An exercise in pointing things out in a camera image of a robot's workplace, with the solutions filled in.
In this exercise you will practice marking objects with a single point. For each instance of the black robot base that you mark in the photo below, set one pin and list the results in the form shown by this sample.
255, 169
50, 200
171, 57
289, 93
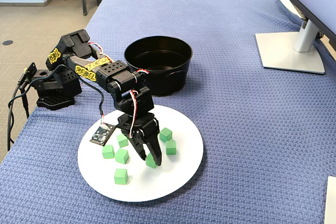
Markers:
56, 100

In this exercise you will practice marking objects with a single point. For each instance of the monitor with silver stand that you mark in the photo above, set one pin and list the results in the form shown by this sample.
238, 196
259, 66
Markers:
288, 53

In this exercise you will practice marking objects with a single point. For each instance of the white flat object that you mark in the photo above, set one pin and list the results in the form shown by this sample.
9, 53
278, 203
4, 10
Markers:
331, 203

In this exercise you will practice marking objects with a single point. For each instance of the white round plate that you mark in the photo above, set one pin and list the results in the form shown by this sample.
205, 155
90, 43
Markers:
157, 187

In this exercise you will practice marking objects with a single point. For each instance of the black metal bucket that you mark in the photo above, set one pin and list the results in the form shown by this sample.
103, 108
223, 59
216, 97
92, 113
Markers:
168, 82

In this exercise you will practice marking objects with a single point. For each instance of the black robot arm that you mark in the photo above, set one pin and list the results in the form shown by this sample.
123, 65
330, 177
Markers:
115, 72

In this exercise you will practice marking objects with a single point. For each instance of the blue woven cloth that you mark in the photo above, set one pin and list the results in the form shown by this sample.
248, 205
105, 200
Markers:
236, 103

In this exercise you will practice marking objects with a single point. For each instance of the black floor outlet disc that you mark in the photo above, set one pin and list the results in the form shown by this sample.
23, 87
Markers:
8, 42

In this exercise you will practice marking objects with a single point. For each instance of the camera circuit board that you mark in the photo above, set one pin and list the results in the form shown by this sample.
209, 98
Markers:
102, 134

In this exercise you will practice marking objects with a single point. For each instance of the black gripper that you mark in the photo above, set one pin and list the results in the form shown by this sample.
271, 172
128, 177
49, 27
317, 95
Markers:
144, 127

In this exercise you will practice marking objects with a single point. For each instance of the green cube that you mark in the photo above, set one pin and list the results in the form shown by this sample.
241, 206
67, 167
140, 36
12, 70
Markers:
121, 176
166, 134
122, 141
150, 162
122, 156
170, 148
107, 152

